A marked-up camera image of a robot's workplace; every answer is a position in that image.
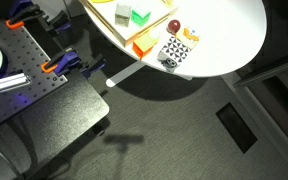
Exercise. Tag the dark red ball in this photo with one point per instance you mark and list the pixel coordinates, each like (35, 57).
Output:
(174, 26)

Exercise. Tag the white ball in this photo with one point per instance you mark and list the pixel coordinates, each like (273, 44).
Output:
(154, 35)

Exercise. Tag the aluminium extrusion bar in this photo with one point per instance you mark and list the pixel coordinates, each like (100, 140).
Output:
(10, 82)

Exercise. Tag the dark platform table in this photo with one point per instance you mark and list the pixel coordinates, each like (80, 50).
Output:
(57, 116)

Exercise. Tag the black white patterned box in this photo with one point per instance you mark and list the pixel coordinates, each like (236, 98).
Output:
(174, 50)

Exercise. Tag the black perforated breadboard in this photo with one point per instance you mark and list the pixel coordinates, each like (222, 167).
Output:
(24, 56)

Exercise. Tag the yellow toy piece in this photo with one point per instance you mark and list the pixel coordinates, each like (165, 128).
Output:
(102, 1)

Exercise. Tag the orange block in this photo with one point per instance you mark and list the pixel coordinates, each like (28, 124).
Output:
(143, 46)

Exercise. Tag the white table base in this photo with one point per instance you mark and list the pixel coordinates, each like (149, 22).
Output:
(125, 73)

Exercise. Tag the wooden tray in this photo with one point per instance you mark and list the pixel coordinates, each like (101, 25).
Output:
(117, 30)

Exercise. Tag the purple black clamp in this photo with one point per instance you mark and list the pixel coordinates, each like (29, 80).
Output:
(27, 11)

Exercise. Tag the green cube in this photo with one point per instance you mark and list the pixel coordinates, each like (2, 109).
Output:
(140, 16)

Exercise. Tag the orange clamp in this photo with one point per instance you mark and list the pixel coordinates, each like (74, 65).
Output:
(67, 61)

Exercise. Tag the grey cube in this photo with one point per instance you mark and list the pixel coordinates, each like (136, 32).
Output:
(122, 15)

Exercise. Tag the black floor vent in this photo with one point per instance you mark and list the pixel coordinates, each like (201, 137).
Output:
(236, 127)

